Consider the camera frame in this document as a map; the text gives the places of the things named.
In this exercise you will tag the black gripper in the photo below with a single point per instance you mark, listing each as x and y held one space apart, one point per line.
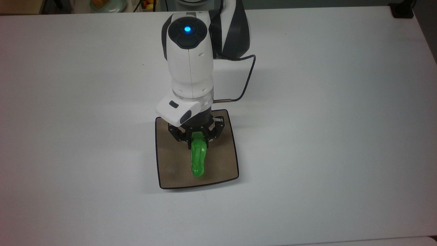
205 119

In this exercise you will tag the green chili pepper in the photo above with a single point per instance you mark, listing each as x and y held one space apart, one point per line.
198 160

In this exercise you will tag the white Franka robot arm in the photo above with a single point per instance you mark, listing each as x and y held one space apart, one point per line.
189 61

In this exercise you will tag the square brown ceramic plate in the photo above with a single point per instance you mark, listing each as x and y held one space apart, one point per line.
174 164

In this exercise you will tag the pale green round plate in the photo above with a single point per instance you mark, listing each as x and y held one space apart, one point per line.
114 7

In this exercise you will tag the small colourful toy fruits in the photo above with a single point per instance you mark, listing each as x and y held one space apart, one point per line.
149 4

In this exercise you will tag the orange food piece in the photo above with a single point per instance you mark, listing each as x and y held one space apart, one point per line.
98 3

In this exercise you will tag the black camera stand pole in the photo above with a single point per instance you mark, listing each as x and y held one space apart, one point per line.
402 12

